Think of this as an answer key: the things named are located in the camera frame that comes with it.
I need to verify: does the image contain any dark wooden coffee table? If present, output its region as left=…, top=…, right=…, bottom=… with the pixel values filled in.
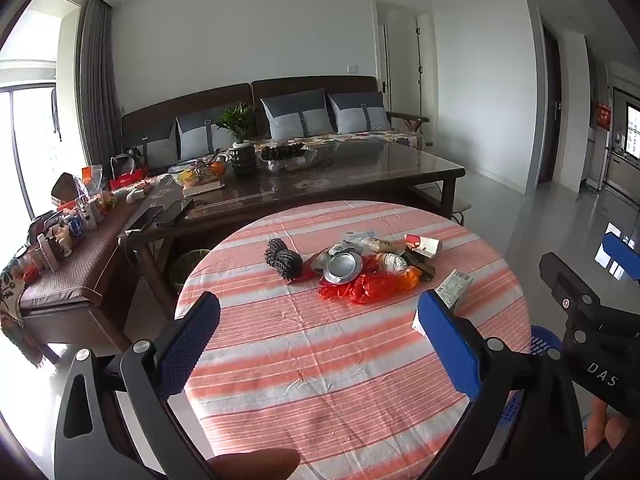
left=117, top=137, right=468, bottom=311

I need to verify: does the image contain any clutter of small bottles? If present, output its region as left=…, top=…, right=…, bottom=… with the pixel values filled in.
left=10, top=165, right=121, bottom=281

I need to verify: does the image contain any glass bowl with orange fruit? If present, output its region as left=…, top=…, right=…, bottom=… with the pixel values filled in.
left=170, top=157, right=228, bottom=187

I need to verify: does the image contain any white printed packet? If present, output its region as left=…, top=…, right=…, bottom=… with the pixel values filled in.
left=411, top=269, right=473, bottom=336

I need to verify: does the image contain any grey curtain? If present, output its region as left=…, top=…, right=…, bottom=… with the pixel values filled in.
left=80, top=0, right=123, bottom=176

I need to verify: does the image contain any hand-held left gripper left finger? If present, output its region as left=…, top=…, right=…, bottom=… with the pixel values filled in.
left=54, top=290, right=222, bottom=480

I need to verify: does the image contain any dark phone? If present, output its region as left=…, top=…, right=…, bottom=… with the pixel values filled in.
left=125, top=205, right=165, bottom=233

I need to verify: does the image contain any grey white pillow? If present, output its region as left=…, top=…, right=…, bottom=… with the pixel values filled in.
left=327, top=91, right=392, bottom=134
left=176, top=110, right=236, bottom=161
left=260, top=89, right=335, bottom=139

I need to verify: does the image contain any green potted plant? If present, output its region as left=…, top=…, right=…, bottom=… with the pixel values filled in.
left=216, top=102, right=256, bottom=145

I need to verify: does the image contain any dark green packet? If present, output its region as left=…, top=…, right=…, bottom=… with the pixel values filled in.
left=402, top=252, right=436, bottom=281

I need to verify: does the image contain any clear plastic bag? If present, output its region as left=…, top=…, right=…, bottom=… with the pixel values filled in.
left=357, top=236, right=408, bottom=256

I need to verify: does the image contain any red box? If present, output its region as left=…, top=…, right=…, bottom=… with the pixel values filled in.
left=109, top=170, right=148, bottom=192

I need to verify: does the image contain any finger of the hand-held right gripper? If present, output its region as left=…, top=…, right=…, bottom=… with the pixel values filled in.
left=539, top=252, right=618, bottom=343
left=602, top=232, right=640, bottom=281

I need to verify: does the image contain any person's right hand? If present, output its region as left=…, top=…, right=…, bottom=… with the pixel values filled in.
left=584, top=400, right=640, bottom=456

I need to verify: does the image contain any black phone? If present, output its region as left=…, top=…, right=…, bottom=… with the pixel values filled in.
left=155, top=199, right=194, bottom=226

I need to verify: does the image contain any glass bowl of dark fruit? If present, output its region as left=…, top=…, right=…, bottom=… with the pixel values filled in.
left=256, top=142, right=318, bottom=171

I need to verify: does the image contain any black bag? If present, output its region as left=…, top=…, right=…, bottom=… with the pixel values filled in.
left=111, top=146, right=146, bottom=176

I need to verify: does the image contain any white door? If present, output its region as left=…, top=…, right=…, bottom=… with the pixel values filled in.
left=377, top=2, right=392, bottom=97

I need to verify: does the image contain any orange white striped tablecloth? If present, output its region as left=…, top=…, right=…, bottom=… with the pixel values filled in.
left=175, top=200, right=533, bottom=480

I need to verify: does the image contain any dark ribbed vase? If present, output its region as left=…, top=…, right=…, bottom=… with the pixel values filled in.
left=229, top=142, right=260, bottom=177

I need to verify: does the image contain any person's left hand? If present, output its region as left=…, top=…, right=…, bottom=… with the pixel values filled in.
left=206, top=447, right=301, bottom=480

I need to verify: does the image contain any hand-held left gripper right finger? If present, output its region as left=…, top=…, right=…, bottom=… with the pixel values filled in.
left=416, top=289, right=586, bottom=480

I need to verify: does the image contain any red white carton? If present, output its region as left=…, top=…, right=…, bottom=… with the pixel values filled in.
left=404, top=234, right=443, bottom=259

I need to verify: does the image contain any crushed red drink can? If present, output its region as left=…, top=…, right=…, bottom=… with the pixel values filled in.
left=322, top=252, right=363, bottom=286

